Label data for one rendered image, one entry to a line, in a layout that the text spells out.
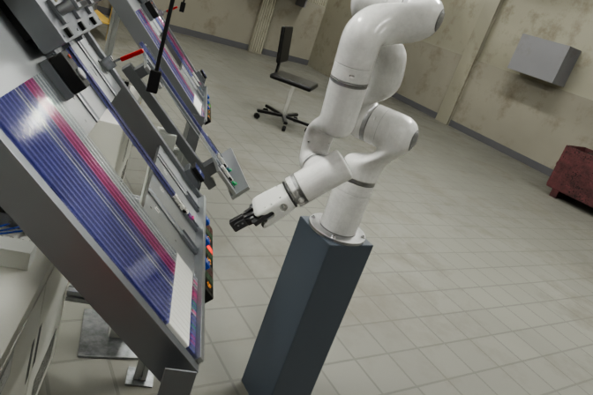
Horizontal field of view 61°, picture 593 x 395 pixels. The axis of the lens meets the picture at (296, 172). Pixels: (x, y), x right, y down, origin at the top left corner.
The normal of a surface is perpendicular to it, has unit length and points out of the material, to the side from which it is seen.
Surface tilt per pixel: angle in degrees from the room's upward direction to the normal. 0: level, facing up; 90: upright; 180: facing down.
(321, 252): 90
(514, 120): 90
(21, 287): 0
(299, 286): 90
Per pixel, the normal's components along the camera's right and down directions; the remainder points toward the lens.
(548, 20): -0.82, -0.08
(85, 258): 0.16, 0.38
